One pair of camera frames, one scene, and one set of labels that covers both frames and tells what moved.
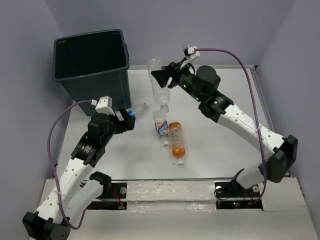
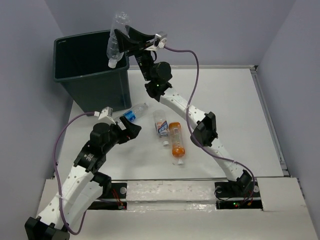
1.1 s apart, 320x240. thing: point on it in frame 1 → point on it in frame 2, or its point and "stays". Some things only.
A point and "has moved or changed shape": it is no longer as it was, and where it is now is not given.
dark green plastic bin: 92,65 stays
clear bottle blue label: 138,110 stays
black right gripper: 174,70 → 126,44
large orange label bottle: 178,150 stays
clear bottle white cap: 161,95 has moved or changed shape
